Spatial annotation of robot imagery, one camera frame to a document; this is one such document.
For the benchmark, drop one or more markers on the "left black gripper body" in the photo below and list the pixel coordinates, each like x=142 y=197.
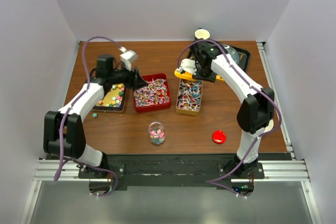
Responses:
x=124 y=76

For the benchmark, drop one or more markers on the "tin of star candies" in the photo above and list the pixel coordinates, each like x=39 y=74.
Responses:
x=113 y=101

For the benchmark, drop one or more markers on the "red tin swirl lollipops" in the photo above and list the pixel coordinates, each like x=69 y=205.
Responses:
x=153 y=97

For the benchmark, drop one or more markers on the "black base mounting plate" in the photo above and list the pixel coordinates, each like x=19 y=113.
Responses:
x=181 y=170

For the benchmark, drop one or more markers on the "red jar lid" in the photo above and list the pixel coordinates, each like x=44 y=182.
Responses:
x=219 y=137

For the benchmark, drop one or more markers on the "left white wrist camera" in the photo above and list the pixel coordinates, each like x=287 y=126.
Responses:
x=128 y=57

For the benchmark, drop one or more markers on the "yellow plastic scoop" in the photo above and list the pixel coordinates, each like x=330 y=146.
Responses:
x=189 y=77

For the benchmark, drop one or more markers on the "dark green paper cup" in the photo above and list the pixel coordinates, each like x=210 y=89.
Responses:
x=201 y=34

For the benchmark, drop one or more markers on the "clear plastic jar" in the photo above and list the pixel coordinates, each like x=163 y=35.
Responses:
x=156 y=133

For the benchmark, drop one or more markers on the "white bowl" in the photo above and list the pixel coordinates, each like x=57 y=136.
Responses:
x=269 y=126

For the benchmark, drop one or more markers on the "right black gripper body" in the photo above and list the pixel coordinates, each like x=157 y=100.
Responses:
x=204 y=74

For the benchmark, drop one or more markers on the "black serving tray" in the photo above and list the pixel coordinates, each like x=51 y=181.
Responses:
x=241 y=57

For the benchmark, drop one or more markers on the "gold tin of lollipops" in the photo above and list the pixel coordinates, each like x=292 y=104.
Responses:
x=189 y=97

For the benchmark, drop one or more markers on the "stray teal star candy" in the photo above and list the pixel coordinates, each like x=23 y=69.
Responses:
x=94 y=115

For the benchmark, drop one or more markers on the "dark teal plate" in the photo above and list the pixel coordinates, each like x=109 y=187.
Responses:
x=233 y=53

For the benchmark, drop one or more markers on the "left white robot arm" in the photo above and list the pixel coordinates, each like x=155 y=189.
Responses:
x=64 y=135

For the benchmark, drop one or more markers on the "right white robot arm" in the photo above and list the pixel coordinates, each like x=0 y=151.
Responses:
x=257 y=104

